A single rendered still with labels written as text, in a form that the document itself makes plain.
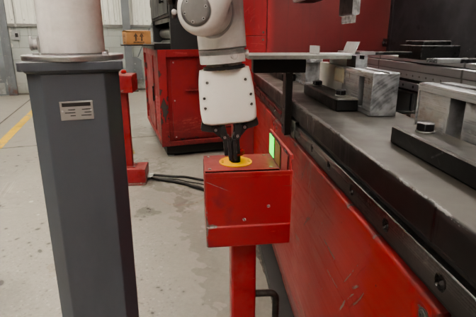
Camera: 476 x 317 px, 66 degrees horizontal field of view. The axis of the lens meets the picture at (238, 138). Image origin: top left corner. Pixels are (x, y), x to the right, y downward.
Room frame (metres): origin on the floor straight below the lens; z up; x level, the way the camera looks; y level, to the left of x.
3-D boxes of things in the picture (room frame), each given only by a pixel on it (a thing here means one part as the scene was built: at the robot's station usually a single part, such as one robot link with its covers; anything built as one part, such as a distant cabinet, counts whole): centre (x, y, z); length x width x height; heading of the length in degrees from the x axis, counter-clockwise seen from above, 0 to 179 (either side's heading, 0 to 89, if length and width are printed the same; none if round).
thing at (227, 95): (0.67, 0.02, 0.95); 0.10 x 0.07 x 0.11; 96
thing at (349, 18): (1.05, -0.30, 1.13); 0.10 x 0.02 x 0.10; 5
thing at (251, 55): (1.04, -0.15, 1.00); 0.26 x 0.18 x 0.01; 95
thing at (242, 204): (0.72, -0.01, 0.75); 0.20 x 0.16 x 0.18; 6
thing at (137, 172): (2.61, 0.81, 0.41); 0.25 x 0.20 x 0.83; 95
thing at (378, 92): (0.99, -0.30, 0.92); 0.39 x 0.06 x 0.10; 5
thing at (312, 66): (1.60, -0.25, 0.92); 0.50 x 0.06 x 0.10; 5
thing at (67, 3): (0.77, 0.33, 1.09); 0.19 x 0.19 x 0.18
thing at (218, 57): (0.67, 0.02, 1.01); 0.09 x 0.08 x 0.03; 96
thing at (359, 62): (1.04, -0.30, 0.99); 0.20 x 0.03 x 0.03; 5
